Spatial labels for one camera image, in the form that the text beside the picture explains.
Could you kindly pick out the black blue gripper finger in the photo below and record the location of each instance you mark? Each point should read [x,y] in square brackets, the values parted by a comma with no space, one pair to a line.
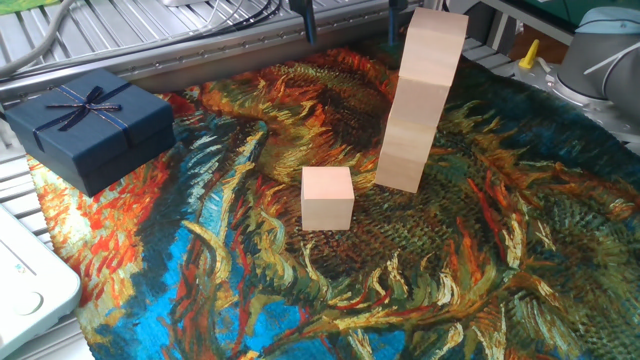
[310,22]
[393,25]

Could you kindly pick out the plain wooden cube block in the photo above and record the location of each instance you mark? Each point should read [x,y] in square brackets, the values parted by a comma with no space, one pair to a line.
[432,47]
[417,102]
[407,142]
[327,200]
[397,176]

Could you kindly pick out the yellow plastic piece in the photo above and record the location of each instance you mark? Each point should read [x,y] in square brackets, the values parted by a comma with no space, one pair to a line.
[529,59]

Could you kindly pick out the navy gift box with ribbon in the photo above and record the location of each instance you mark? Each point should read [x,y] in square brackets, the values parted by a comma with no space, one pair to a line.
[100,145]

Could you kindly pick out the sunflower painting print cloth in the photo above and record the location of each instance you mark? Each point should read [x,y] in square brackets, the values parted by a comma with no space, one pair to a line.
[250,275]

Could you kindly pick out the green printed cloth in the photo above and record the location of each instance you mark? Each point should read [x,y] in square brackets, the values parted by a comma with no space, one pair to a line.
[20,4]

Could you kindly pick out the white electronic device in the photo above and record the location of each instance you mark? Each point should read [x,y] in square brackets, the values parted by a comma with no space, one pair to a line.
[30,280]

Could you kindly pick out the aluminium frame beam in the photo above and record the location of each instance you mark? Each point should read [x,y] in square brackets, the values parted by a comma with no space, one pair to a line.
[431,4]

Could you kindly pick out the aluminium slotted rail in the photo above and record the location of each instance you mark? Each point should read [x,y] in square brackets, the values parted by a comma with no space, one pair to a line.
[225,52]

